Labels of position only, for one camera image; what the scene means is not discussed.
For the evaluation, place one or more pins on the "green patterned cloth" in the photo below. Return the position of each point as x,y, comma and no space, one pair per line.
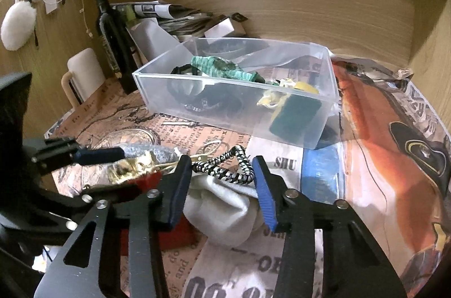
220,66

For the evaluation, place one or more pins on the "white fluffy pompom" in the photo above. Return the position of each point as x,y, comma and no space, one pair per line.
17,25

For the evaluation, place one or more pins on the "grey paper sheet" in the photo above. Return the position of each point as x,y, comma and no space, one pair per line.
151,40

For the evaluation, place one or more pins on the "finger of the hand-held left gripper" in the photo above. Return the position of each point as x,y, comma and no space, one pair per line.
90,155
116,194

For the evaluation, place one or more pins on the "clear plastic box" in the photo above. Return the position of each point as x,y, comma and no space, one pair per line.
232,123

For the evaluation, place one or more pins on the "newspaper print paper sheet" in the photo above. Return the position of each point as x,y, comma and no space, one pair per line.
232,269

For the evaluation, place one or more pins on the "white mug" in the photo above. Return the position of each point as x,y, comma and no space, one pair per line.
86,72

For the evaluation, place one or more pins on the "brown vintage printed tablecloth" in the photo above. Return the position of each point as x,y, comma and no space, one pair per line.
116,118

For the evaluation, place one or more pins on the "white and yellow cloth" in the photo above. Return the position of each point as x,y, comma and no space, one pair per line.
273,97

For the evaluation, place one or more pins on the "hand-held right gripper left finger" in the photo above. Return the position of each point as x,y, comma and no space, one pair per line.
175,194

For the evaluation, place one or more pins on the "red felt pouch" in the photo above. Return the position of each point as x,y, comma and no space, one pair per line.
178,236

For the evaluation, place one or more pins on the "orange printed poster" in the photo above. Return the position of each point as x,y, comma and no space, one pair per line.
373,157

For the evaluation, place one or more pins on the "gold shiny trinket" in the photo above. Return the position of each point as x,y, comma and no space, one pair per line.
132,168

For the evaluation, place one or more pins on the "dark glass bottle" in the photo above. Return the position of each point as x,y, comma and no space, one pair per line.
112,37

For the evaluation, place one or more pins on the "white cardboard box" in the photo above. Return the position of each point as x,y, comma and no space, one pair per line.
225,28

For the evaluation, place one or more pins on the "green and yellow sponge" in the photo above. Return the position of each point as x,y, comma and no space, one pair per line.
292,114

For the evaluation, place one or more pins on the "blue printed paper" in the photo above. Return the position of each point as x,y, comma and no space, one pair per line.
319,171

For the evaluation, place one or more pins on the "grey felt cloth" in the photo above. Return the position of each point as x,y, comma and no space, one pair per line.
160,152

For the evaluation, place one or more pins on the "black hair band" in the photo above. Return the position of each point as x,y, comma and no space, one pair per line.
211,102

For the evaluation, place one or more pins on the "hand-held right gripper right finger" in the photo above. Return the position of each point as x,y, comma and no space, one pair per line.
263,194

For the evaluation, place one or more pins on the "stack of newspapers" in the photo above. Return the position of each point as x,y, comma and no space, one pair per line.
183,19

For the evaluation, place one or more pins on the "white sock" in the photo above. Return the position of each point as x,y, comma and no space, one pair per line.
225,210

